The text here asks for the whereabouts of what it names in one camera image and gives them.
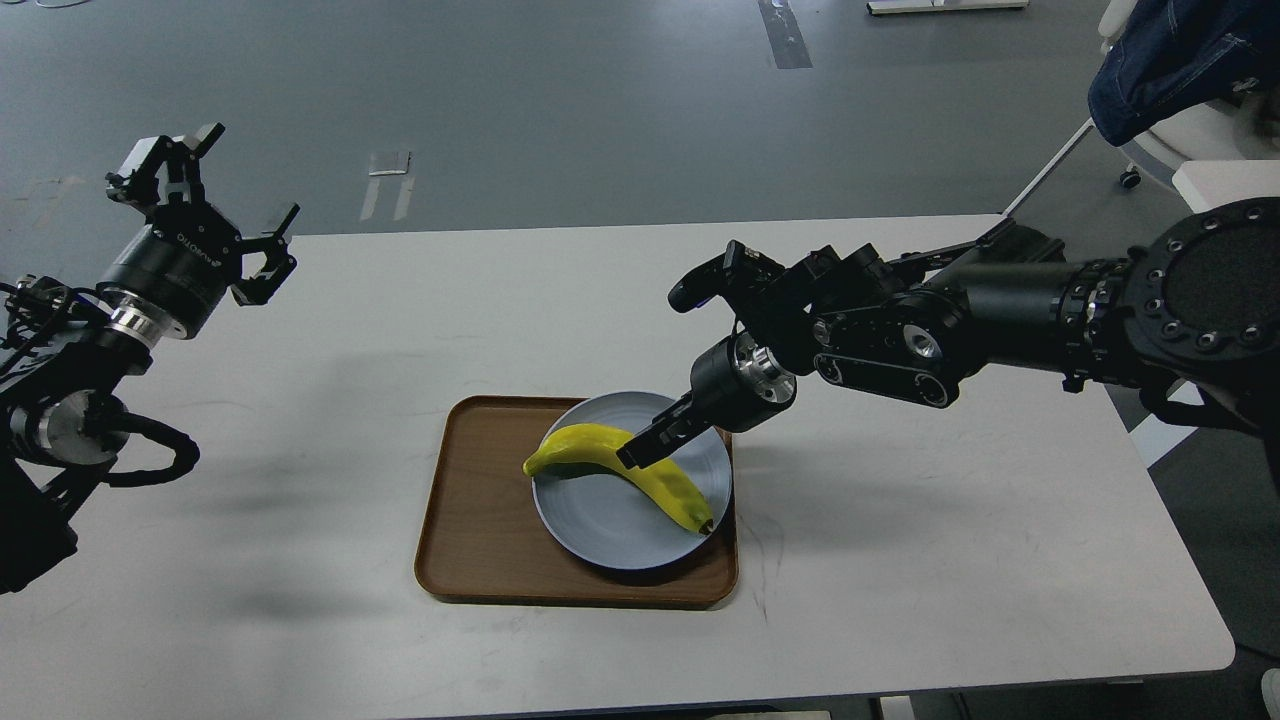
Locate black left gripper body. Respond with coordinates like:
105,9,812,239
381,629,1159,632
97,205,242,340

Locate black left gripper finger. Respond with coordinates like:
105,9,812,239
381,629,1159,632
230,202,301,306
105,123,227,222

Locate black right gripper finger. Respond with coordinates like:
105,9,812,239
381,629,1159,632
614,420,718,469
630,392,712,451

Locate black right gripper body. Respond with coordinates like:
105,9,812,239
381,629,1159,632
690,334,797,433

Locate yellow banana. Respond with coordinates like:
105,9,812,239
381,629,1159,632
522,423,717,536

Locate light blue plate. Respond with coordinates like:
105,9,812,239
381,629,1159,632
531,389,733,571

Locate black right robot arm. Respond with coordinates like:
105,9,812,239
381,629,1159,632
618,197,1279,471

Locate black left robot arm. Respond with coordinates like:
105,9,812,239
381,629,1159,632
1,123,300,594

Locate brown wooden tray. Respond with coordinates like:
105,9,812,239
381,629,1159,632
413,391,739,610

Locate white side table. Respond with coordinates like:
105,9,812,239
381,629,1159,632
1172,159,1279,213

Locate blue denim jacket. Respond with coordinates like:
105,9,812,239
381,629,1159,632
1087,1,1279,147

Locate white office chair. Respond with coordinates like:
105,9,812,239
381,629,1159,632
1004,0,1280,217

